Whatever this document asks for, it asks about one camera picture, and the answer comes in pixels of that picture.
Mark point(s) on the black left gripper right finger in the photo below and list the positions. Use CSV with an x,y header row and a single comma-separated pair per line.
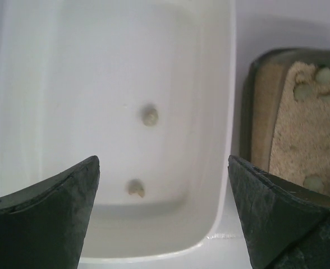
x,y
284,225

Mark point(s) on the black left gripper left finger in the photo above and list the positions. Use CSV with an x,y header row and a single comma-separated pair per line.
x,y
44,225

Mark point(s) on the dark translucent litter box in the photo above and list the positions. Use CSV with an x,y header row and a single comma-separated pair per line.
x,y
285,137

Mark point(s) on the white plastic bin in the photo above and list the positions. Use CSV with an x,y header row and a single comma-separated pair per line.
x,y
74,77

